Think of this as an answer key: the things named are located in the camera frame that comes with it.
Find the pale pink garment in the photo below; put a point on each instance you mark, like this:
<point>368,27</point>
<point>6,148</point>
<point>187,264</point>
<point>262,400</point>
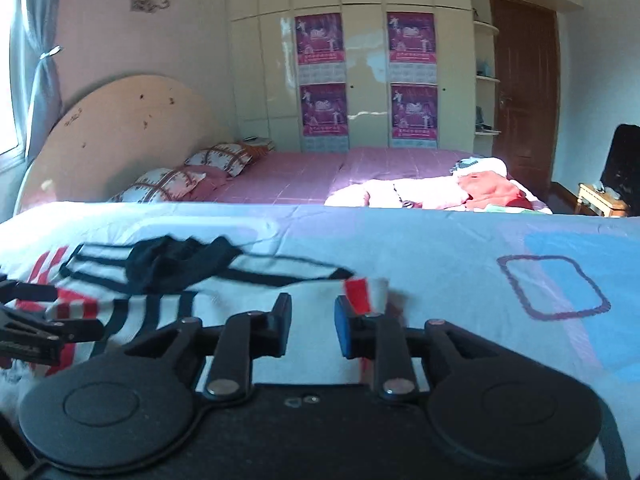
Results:
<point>390,192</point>

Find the white red patterned pillow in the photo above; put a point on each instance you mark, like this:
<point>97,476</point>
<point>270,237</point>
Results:
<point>160,185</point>
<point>220,158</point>

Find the window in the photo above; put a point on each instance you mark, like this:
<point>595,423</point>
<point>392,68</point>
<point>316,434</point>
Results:
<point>7,70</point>

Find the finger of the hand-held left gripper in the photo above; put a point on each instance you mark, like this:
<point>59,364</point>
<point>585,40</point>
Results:
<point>35,337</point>
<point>30,292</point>

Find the small wooden table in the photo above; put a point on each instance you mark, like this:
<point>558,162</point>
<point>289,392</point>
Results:
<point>597,200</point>

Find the beige rounded headboard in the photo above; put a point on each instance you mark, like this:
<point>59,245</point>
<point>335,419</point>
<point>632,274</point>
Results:
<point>125,130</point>

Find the white red navy striped sweater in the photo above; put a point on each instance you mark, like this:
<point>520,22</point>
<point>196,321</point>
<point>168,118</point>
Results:
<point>260,277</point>

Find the cream wardrobe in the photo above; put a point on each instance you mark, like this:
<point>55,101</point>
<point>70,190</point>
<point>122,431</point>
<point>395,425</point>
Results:
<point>365,60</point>

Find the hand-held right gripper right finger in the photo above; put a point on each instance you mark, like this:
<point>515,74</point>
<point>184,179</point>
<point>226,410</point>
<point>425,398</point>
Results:
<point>342,327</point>

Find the dark chair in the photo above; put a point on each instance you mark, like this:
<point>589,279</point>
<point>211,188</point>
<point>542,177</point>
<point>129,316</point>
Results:
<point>622,165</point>

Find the brown wooden door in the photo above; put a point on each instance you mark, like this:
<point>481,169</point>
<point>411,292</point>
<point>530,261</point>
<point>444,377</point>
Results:
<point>525,90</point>

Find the grey curtain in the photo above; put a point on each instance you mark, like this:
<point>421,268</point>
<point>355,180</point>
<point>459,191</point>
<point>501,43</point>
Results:
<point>42,75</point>

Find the red garment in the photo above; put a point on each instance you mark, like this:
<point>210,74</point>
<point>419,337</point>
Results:
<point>492,190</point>

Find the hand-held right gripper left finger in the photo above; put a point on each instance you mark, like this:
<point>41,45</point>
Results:
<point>281,322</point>

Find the cream corner shelves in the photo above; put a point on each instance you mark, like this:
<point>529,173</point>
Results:
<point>486,80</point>

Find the purple wall poster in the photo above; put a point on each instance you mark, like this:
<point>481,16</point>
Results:
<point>320,40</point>
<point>411,37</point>
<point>414,112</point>
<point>324,110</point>

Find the dark navy cloth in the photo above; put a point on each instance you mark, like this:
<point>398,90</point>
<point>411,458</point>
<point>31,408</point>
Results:
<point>175,262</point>

